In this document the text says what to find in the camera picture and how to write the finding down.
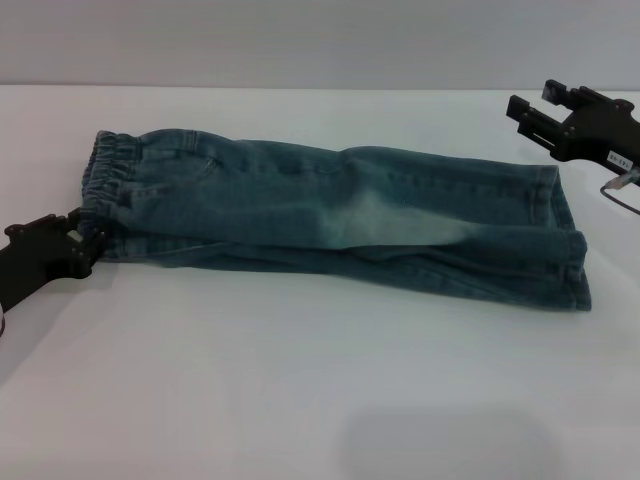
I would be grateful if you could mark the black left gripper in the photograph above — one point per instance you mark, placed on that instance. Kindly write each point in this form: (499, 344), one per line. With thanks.
(35, 255)

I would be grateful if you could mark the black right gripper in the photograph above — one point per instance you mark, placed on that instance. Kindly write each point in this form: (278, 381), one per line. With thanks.
(600, 132)

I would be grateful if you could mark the blue denim shorts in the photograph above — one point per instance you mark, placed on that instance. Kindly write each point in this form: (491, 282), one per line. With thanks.
(350, 250)

